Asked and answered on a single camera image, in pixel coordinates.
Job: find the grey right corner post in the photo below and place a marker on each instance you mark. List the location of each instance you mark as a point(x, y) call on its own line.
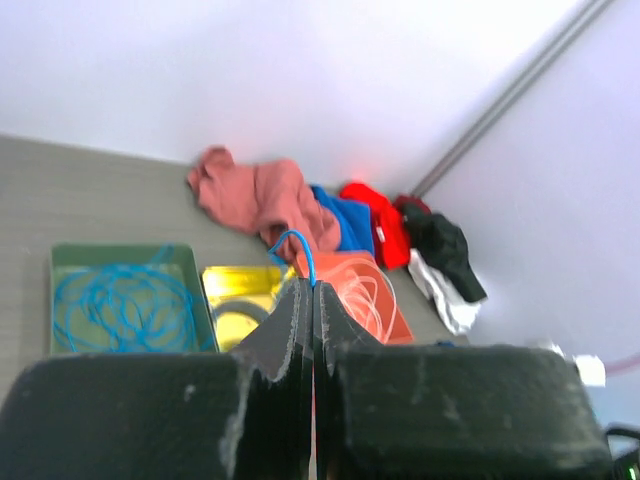
point(550, 51)

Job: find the white cloth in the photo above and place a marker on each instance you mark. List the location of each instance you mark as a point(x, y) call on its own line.
point(457, 314)

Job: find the dark red cloth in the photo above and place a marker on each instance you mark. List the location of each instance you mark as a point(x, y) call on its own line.
point(412, 202)

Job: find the black cloth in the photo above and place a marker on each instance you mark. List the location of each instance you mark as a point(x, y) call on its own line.
point(443, 246)

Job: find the yellow metal tin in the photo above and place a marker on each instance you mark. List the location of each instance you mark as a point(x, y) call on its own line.
point(240, 298)

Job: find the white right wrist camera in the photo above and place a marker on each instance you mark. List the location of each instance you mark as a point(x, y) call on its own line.
point(590, 368)

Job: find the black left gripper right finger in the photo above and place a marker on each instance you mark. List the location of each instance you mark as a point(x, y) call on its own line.
point(446, 412)

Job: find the green plastic tray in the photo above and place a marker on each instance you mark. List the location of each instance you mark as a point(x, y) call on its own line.
point(127, 298)

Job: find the orange plastic tray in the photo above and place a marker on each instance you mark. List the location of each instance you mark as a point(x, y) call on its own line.
point(366, 293)

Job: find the pink cloth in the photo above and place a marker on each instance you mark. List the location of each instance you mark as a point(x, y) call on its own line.
point(268, 200)

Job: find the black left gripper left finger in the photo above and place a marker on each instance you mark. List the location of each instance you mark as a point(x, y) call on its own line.
point(243, 414)

